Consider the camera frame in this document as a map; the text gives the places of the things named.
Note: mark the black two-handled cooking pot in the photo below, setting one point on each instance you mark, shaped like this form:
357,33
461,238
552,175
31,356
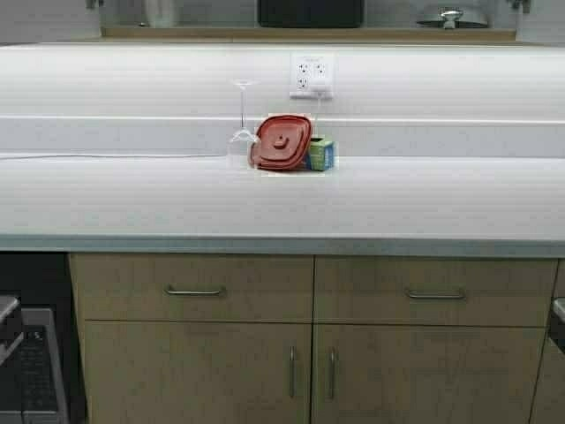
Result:
310,13

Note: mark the wooden cabinet door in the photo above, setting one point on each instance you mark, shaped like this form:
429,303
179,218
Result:
541,21
34,21

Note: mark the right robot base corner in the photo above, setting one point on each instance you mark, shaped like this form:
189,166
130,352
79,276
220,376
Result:
557,326

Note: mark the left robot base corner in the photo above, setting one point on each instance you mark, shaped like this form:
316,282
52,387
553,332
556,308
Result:
12,327

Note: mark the right lower cabinet door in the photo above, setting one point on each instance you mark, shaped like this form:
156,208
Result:
425,374

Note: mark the left lower cabinet door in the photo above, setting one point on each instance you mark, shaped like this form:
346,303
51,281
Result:
186,372

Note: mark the clear container in cabinet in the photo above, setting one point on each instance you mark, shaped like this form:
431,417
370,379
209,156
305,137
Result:
161,13

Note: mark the metal pot lid with knob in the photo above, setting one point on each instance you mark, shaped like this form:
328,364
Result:
453,17

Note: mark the far-right lower cabinet door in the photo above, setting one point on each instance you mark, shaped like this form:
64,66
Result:
548,401

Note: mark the green and blue box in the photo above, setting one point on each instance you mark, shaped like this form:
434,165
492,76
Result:
321,154

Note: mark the red plastic container lid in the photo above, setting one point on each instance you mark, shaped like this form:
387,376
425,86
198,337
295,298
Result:
283,142

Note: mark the upside-down clear wine glass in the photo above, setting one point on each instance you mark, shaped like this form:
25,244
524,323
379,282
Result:
243,139

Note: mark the right wooden drawer front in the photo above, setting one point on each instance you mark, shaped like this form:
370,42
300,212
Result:
370,290

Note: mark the wooden drawer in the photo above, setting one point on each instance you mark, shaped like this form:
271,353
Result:
370,290
130,287

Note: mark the left wooden drawer front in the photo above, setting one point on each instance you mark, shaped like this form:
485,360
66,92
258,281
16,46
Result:
130,287

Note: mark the stainless steel microwave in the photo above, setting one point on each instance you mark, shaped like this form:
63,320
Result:
32,386

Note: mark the left drawer metal handle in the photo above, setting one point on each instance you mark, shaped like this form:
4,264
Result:
217,292

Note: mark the drawer metal handle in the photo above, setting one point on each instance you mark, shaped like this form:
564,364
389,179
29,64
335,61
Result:
217,292
435,295

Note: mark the white wall outlet plate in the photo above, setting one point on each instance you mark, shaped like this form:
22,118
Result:
312,76

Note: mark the right door metal handle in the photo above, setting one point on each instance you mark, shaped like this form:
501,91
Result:
331,373

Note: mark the door metal handle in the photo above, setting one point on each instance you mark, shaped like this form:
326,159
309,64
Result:
292,371
331,373

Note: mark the right drawer metal handle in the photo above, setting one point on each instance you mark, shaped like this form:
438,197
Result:
435,295

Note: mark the left door metal handle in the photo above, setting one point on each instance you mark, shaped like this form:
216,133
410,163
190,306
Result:
292,371

